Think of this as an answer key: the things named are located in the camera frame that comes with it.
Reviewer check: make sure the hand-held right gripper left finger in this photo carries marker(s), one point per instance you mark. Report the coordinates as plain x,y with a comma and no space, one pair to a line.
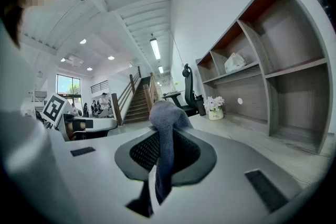
99,181

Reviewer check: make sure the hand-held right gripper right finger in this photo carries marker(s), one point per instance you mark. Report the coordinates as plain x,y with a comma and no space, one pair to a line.
223,191

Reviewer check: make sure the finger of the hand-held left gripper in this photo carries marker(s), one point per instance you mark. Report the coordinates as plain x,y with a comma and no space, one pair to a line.
105,124

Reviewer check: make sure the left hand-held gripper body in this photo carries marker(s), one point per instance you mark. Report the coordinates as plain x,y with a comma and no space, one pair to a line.
55,108

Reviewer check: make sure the dark blue wiping cloth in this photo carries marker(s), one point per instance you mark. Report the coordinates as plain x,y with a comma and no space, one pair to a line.
165,118

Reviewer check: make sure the grey wooden shelf unit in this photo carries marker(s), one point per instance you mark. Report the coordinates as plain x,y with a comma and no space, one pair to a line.
288,34

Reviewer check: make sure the grey wood-grain table top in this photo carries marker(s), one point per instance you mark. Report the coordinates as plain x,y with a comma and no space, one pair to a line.
262,149

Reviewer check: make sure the large window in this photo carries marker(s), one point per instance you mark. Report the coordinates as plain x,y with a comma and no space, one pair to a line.
68,85

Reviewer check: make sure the wooden staircase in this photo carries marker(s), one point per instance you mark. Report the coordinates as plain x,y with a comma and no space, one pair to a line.
137,105

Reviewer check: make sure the ceiling air conditioner unit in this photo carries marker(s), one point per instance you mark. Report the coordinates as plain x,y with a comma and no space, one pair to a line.
74,61

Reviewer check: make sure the long ceiling tube lamp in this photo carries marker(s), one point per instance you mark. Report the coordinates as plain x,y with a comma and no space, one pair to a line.
160,69
155,48

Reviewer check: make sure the pink flowers in white pot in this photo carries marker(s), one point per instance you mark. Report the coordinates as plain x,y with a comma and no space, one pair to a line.
215,110

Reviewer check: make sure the black water bottle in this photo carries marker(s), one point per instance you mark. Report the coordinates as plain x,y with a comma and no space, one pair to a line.
200,106

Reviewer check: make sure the black mesh office chair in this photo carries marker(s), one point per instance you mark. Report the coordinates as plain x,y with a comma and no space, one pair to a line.
189,91

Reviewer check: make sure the white tissue packet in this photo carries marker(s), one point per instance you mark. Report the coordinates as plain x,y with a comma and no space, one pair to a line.
233,63

